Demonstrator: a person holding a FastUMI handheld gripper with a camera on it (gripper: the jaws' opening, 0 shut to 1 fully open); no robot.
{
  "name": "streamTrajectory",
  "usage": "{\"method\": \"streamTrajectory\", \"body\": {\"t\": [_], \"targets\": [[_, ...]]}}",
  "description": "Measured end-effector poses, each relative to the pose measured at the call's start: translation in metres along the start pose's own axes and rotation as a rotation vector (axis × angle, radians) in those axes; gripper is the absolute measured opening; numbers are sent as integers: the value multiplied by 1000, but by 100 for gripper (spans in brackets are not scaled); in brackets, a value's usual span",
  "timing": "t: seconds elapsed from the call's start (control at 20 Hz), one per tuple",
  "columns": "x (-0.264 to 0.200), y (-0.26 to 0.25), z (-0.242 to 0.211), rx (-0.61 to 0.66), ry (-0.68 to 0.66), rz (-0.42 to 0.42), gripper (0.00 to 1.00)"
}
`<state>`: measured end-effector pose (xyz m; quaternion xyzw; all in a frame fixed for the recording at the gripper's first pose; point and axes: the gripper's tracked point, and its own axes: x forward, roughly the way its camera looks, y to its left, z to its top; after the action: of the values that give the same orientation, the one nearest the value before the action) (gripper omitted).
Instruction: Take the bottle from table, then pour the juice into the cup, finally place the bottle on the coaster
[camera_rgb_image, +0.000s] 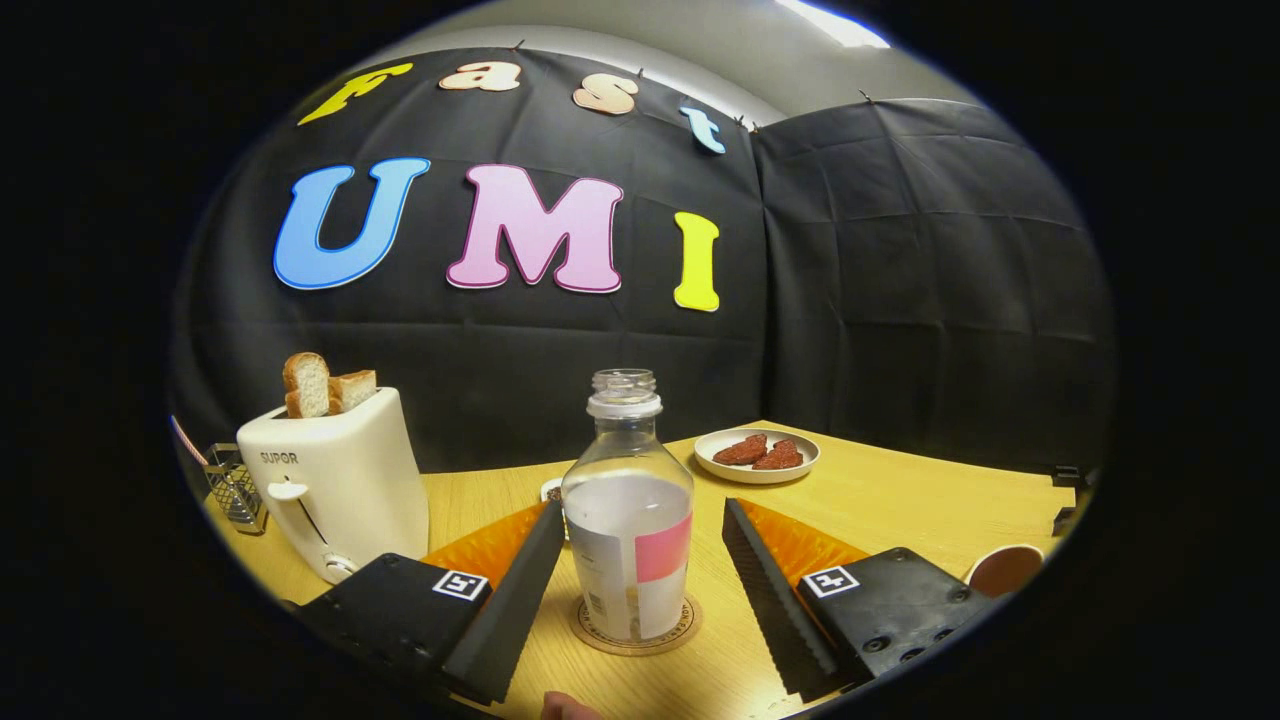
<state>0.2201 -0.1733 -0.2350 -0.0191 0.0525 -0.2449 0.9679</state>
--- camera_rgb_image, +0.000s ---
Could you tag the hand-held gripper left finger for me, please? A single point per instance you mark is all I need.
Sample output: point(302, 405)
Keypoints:
point(510, 610)

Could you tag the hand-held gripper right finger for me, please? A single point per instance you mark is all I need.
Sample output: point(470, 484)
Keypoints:
point(775, 610)

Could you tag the round wooden coaster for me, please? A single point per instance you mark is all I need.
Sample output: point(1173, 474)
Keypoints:
point(590, 632)

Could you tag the clear juice bottle red label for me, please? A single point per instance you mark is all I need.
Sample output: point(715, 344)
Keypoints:
point(625, 520)

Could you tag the white divided condiment tray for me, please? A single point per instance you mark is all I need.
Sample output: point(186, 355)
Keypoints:
point(550, 492)

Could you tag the white round plate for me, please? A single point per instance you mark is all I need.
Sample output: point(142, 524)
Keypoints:
point(715, 472)

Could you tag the red sausage piece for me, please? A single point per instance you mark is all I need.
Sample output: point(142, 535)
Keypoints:
point(780, 456)
point(740, 451)

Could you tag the wooden table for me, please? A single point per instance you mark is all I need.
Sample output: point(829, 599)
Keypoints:
point(900, 500)

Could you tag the white toaster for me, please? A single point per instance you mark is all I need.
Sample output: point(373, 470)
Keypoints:
point(340, 480)

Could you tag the toast bread slice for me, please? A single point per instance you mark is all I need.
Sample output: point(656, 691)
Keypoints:
point(353, 390)
point(306, 385)

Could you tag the black backdrop cloth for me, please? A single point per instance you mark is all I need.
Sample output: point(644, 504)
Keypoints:
point(600, 350)

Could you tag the black table clamp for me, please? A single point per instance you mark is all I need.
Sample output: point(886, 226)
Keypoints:
point(1067, 476)
point(1065, 520)

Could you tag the striped drinking straw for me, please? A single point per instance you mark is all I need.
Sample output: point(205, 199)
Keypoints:
point(188, 440)

